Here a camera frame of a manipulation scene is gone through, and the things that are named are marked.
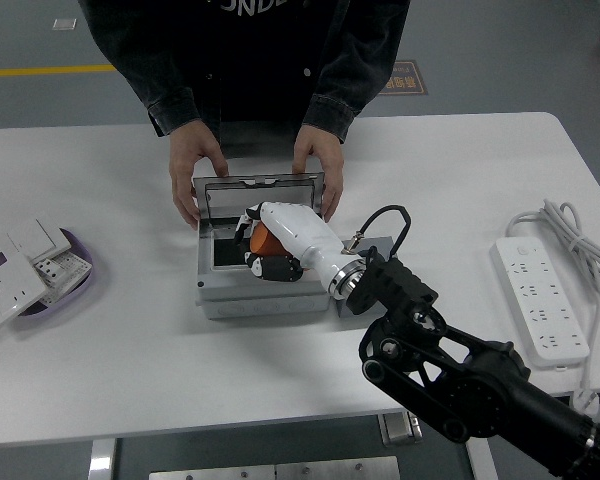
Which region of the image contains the person's right hand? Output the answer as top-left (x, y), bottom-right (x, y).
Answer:
top-left (168, 124), bottom-right (230, 231)

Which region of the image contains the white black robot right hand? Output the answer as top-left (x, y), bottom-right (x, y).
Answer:
top-left (232, 201), bottom-right (355, 291)

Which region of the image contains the person's left hand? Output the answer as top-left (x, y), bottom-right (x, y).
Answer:
top-left (292, 124), bottom-right (345, 223)

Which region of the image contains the orange cylinder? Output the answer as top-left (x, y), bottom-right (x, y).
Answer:
top-left (248, 221), bottom-right (287, 256)

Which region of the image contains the grey electrical box with lid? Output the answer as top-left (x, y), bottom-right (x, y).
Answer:
top-left (192, 172), bottom-right (331, 321)

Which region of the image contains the grey cube with round hole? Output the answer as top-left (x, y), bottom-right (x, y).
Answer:
top-left (335, 233), bottom-right (399, 322)

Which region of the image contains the person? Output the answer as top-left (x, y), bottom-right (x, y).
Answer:
top-left (77, 0), bottom-right (411, 151)

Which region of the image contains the brown floor sign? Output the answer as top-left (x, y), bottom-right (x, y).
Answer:
top-left (378, 59), bottom-right (429, 98)

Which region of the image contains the white perforated socket panel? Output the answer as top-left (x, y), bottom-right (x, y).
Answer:
top-left (42, 249), bottom-right (92, 306)

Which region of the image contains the yellow floor tape line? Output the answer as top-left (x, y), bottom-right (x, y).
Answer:
top-left (0, 63), bottom-right (116, 80)

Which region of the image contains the small white socket insert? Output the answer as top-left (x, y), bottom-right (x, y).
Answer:
top-left (33, 257), bottom-right (64, 286)

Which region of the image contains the purple tray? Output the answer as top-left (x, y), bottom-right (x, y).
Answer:
top-left (0, 227), bottom-right (95, 331)

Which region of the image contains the white table leg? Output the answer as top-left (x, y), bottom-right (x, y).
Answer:
top-left (465, 439), bottom-right (499, 480)
top-left (87, 438), bottom-right (117, 480)

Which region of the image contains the white wall switch plate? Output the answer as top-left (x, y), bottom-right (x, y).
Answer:
top-left (0, 218), bottom-right (74, 261)

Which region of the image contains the grey metal table bracket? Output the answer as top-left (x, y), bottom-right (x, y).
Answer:
top-left (378, 410), bottom-right (422, 445)

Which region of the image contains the white wall socket plate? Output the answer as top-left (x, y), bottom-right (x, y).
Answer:
top-left (0, 249), bottom-right (51, 329)

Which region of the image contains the metal base plate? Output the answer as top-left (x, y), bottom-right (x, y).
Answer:
top-left (148, 455), bottom-right (401, 480)

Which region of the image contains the white power cord with plug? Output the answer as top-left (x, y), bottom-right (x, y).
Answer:
top-left (504, 198), bottom-right (600, 414)

